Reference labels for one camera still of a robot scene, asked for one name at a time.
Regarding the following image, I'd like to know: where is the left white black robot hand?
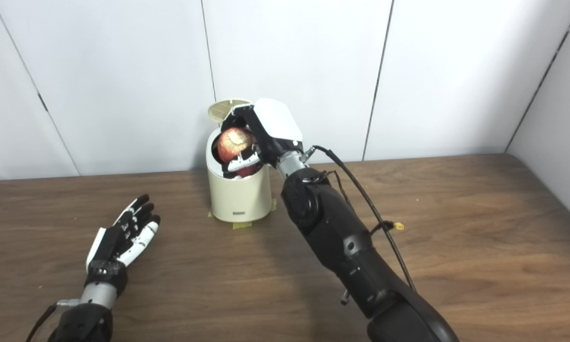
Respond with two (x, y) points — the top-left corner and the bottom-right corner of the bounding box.
(85, 194), (162, 291)

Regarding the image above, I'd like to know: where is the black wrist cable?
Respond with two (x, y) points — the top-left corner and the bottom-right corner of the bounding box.
(301, 145), (416, 293)
(26, 298), (83, 342)

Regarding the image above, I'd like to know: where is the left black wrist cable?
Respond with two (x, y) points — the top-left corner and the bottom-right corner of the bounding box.
(26, 298), (83, 342)

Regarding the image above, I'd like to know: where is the thin wire with yellow plug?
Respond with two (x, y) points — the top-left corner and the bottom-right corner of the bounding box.
(370, 221), (405, 236)

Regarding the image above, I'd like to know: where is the round cream bin lid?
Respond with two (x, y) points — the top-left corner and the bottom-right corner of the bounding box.
(208, 99), (252, 122)

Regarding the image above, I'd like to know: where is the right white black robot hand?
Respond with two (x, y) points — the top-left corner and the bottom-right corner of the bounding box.
(221, 98), (304, 173)

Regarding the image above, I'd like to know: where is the cream-colored bin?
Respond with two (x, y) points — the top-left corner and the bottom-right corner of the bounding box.
(206, 126), (272, 223)

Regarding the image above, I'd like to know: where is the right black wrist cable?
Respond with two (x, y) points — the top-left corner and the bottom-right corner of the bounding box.
(301, 145), (416, 293)

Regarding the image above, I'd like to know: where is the red apple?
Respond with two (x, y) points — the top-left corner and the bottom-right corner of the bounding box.
(217, 127), (261, 177)

